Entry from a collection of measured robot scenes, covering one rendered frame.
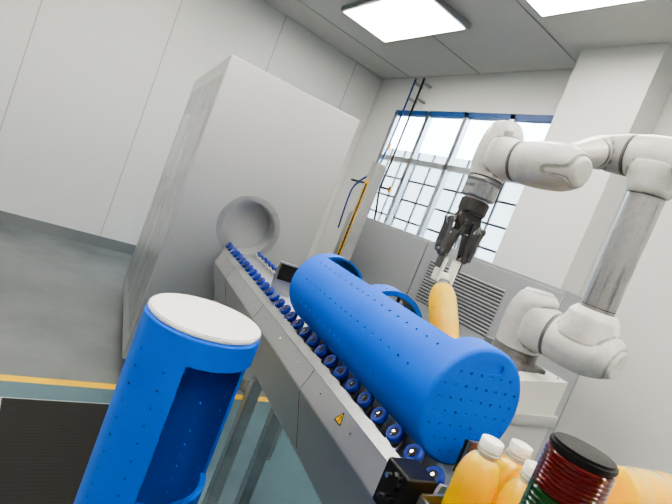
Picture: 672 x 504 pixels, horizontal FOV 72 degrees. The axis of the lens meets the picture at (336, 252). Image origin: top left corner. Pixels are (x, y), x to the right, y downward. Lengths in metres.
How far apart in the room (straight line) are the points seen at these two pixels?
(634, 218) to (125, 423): 1.47
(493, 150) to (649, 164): 0.55
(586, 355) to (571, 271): 2.35
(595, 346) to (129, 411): 1.28
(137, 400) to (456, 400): 0.69
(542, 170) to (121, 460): 1.14
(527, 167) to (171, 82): 5.02
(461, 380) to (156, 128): 5.12
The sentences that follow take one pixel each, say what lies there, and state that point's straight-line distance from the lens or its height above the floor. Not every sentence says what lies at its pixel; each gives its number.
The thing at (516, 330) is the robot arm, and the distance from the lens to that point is 1.71.
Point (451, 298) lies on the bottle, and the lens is 1.21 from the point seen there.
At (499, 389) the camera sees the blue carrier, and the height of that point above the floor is 1.15.
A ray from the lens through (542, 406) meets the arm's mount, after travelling 1.80.
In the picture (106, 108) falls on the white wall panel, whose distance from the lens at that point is 5.72.
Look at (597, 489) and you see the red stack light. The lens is 0.52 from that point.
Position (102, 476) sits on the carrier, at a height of 0.65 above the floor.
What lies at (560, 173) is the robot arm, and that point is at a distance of 1.14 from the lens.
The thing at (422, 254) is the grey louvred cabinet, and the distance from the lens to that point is 3.40.
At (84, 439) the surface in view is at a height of 0.15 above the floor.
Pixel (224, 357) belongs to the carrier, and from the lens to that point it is 1.07.
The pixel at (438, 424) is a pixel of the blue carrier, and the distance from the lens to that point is 1.08.
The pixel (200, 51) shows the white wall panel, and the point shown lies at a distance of 5.93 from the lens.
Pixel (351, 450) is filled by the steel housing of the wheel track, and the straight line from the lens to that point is 1.22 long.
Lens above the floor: 1.38
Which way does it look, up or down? 5 degrees down
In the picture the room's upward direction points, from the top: 22 degrees clockwise
